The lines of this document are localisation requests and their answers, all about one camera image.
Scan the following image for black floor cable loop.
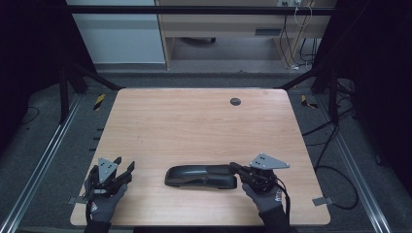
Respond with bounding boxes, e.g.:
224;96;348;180
301;106;361;211

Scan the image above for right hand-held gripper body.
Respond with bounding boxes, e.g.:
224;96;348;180
241;152;292;195

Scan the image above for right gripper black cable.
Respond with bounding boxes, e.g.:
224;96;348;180
274;179;292;218

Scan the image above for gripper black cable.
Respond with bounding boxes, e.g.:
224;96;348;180
83;165;98;224
274;179;292;218

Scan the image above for black metal frame strut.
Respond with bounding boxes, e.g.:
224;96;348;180
275;64;340;124
58;62;124;124

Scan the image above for aluminium floor rail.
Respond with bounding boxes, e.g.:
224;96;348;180
0;93;84;233
315;95;394;233

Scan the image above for yellow-handled tool right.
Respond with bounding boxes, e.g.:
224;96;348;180
300;94;320;110

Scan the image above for yellow black striped tape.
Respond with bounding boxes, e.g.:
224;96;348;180
92;93;107;112

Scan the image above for white hanging cable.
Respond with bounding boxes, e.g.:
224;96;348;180
293;5;314;28

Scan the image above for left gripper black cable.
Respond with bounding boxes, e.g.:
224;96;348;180
83;165;98;224

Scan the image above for thin black floor cable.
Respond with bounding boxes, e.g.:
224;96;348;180
18;105;41;126

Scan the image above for black horizontal frame bar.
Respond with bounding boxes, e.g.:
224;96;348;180
66;4;336;17

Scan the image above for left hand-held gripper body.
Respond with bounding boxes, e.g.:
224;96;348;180
85;156;131;199

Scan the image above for white cabinet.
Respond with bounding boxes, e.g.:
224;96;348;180
65;0;167;65

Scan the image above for black curtain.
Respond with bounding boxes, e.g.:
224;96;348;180
0;0;99;153
311;0;412;197

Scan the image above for black cables under desk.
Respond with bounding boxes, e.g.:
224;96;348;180
279;14;321;71

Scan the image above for light wooden desk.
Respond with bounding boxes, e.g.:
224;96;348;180
154;0;336;70

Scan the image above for person's left hand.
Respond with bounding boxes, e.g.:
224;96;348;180
85;183;128;225

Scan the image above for grey tape piece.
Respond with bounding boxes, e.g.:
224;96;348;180
312;196;335;207
66;195;84;206

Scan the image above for person's right hand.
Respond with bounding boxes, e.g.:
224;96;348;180
241;182;285;214

